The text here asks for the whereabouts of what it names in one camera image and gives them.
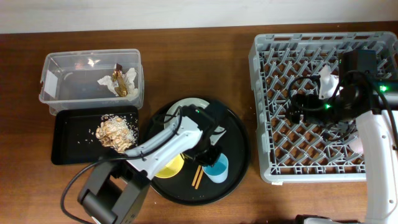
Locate wooden chopstick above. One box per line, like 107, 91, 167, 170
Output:
194, 168, 204, 190
192, 166, 201, 188

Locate blue cup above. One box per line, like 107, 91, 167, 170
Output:
203, 153, 229, 184

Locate yellow bowl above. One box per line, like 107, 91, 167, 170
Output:
155, 154, 184, 179

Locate grey round plate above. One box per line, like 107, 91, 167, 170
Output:
164, 98, 210, 129

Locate pink cup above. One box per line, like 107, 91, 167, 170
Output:
348, 132, 364, 154

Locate food scraps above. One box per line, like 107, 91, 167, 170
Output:
94, 114, 138, 154

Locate gold foil wrapper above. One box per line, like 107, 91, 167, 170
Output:
111, 63, 128, 97

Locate white tissue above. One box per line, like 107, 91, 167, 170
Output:
97, 68, 139, 97

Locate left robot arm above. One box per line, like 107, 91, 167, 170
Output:
78, 102, 228, 224

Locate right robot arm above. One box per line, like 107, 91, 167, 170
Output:
286, 80, 397, 223

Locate grey dishwasher rack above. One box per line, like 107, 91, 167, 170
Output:
249, 32, 397, 184

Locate clear plastic waste bin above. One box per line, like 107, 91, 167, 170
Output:
39, 49, 144, 114

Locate round black serving tray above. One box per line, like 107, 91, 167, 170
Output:
151, 108, 251, 205

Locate black object bottom edge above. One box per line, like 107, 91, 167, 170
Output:
294, 215, 358, 224

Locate black rectangular tray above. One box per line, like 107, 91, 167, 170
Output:
51, 106, 139, 165

